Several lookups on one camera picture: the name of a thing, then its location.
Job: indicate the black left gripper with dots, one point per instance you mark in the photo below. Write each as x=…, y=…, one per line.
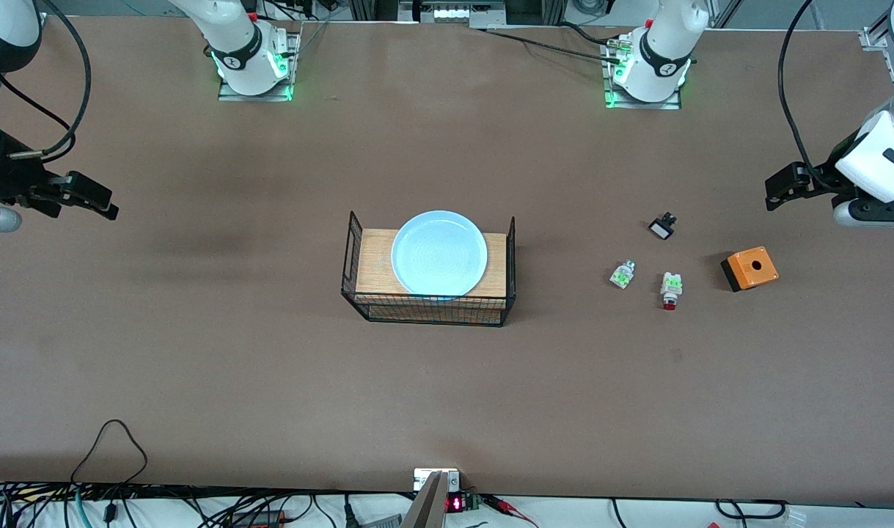
x=823, y=178

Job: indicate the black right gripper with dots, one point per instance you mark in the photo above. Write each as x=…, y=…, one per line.
x=6, y=180

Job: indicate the red push button switch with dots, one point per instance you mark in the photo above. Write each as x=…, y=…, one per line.
x=672, y=287

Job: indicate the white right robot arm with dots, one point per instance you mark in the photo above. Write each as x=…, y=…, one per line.
x=237, y=44

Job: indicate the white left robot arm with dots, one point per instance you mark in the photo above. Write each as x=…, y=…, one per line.
x=659, y=51

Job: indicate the black square white-faced button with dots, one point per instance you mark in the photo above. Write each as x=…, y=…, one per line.
x=662, y=227

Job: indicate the light blue round plate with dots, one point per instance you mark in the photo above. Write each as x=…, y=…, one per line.
x=439, y=253

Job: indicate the wooden board shelf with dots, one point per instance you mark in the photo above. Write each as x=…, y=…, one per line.
x=373, y=264

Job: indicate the red clip test lead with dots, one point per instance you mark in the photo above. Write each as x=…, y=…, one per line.
x=509, y=507

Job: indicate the red digit display module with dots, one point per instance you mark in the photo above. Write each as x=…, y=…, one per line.
x=455, y=503

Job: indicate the orange button enclosure box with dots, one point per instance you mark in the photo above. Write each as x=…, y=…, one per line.
x=753, y=268

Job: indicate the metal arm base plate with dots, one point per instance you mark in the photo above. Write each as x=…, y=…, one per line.
x=670, y=105
x=294, y=66

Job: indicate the aluminium frame rail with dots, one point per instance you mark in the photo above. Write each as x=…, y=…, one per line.
x=878, y=38

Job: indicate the green push button switch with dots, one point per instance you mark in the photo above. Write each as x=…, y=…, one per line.
x=623, y=274

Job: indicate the aluminium frame structure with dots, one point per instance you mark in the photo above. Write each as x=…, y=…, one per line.
x=454, y=11

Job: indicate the silver camera mount bracket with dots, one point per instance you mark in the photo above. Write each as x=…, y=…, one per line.
x=421, y=478

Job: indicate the grey aluminium camera bar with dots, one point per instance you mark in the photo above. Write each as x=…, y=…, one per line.
x=430, y=506

